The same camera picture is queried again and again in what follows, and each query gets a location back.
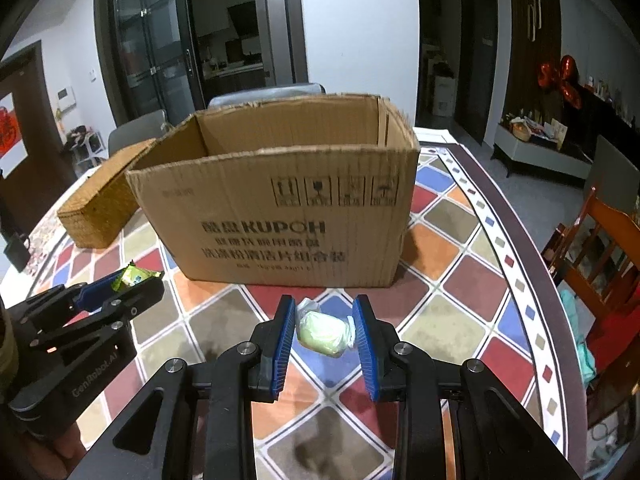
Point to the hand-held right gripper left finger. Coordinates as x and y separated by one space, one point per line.
282 350

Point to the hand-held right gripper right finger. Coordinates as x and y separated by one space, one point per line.
367 350

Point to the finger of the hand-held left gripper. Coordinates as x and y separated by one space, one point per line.
135 300
100 292

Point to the green candy packet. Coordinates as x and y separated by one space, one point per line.
136 275

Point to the pale green candy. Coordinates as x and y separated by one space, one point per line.
322 335

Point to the brown cardboard box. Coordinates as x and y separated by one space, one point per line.
280 240

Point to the person's left hand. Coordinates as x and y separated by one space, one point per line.
62 442

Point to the woven wicker lidded box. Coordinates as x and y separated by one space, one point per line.
95 210

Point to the black mug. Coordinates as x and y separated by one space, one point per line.
16 254

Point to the colourful checkered table mat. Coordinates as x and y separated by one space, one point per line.
450 270

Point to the small white cluttered shelf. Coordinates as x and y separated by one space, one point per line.
85 150

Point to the grey dining chair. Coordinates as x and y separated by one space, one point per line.
137 132
612 175
265 94

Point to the dark wooden door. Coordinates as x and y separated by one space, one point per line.
40 135

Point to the white intercom panel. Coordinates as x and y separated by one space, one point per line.
65 97

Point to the teal cloth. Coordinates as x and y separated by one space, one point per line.
580 335

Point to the black glass sliding door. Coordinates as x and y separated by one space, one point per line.
150 50

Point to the orange wooden chair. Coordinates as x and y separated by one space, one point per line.
607 260

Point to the white low bench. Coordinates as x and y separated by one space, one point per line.
540 152

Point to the white carton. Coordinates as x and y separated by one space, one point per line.
444 96

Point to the basket of goods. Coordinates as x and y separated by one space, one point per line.
520 130

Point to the dark interior door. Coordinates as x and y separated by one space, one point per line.
479 60

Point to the red foil balloons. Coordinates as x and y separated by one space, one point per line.
562 80

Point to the dark sideboard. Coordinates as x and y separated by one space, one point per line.
610 120

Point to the dark wardrobe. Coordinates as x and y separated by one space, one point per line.
532 40

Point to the red wall poster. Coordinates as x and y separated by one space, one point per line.
9 127

